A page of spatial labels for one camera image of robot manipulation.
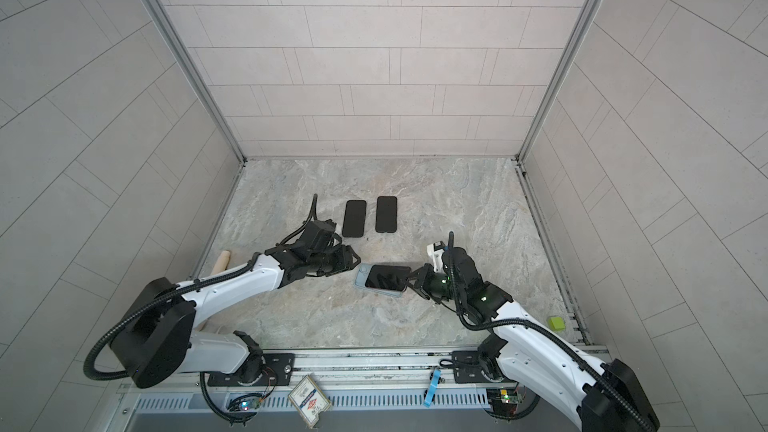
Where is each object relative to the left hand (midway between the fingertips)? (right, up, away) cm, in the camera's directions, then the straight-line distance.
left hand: (364, 259), depth 84 cm
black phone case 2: (+5, +11, +18) cm, 22 cm away
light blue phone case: (-1, -6, +3) cm, 7 cm away
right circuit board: (+34, -28, -16) cm, 47 cm away
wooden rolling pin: (-42, -2, +3) cm, 42 cm away
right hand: (+10, -4, -9) cm, 14 cm away
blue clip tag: (+18, -24, -15) cm, 34 cm away
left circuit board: (-23, -27, -19) cm, 40 cm away
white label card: (-10, -27, -18) cm, 34 cm away
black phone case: (-5, +10, +16) cm, 19 cm away
